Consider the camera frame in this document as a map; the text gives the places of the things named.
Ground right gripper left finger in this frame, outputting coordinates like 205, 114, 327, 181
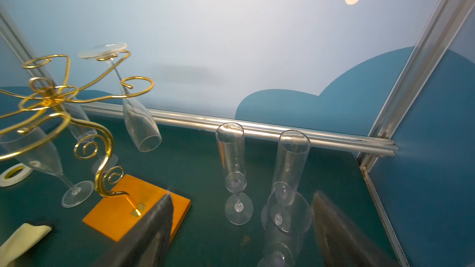
93, 194, 174, 267

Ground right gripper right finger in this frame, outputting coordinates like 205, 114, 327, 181
312, 191, 399, 267

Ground left aluminium frame post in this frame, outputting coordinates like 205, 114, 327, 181
1, 5, 37, 64

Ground horizontal aluminium frame bar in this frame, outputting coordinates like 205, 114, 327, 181
79, 101, 401, 158

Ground yellow black work glove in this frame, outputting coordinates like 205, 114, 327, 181
1, 223, 53, 267

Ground gold wire glass rack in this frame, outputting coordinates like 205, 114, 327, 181
0, 49, 193, 243

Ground right aluminium frame post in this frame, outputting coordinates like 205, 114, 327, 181
357, 0, 475, 173

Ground white tape roll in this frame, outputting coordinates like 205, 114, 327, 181
0, 163, 33, 187

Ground aluminium frame post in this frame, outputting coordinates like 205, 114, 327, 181
1, 5, 37, 64
357, 0, 475, 173

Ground clear flute glass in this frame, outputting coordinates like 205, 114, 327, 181
79, 43, 162, 153
259, 129, 312, 231
215, 122, 254, 226
1, 127, 94, 208
257, 187, 313, 267
63, 103, 118, 174

